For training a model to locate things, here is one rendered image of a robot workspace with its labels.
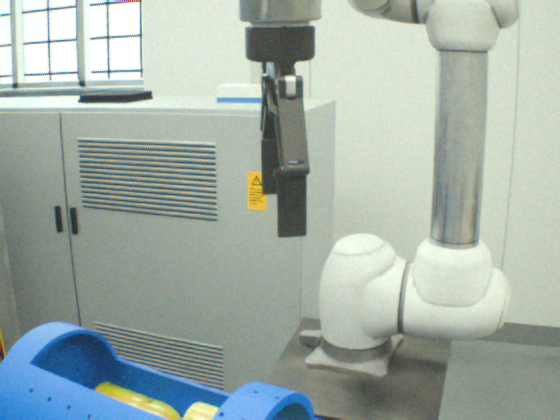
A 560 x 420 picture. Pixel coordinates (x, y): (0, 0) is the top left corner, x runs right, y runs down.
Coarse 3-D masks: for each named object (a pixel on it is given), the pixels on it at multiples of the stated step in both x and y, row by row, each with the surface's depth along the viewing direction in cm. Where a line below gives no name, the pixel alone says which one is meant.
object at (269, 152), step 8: (264, 144) 74; (272, 144) 74; (264, 152) 75; (272, 152) 75; (264, 160) 75; (272, 160) 75; (264, 168) 75; (272, 168) 76; (264, 176) 76; (272, 176) 76; (264, 184) 76; (272, 184) 76; (264, 192) 76; (272, 192) 77
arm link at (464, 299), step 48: (432, 0) 102; (480, 0) 99; (480, 48) 103; (480, 96) 107; (480, 144) 109; (432, 192) 117; (480, 192) 113; (432, 240) 118; (480, 240) 119; (432, 288) 115; (480, 288) 113; (432, 336) 119; (480, 336) 117
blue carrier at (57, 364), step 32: (32, 352) 92; (64, 352) 105; (96, 352) 112; (0, 384) 90; (32, 384) 87; (64, 384) 86; (96, 384) 113; (128, 384) 111; (160, 384) 107; (192, 384) 102; (256, 384) 85; (0, 416) 88; (32, 416) 85; (64, 416) 83; (96, 416) 81; (128, 416) 80; (160, 416) 79; (224, 416) 77; (256, 416) 76; (288, 416) 93
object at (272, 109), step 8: (264, 80) 64; (264, 88) 64; (272, 96) 63; (272, 104) 63; (272, 112) 62; (280, 144) 61; (280, 152) 61; (280, 160) 61; (280, 168) 60; (280, 176) 61
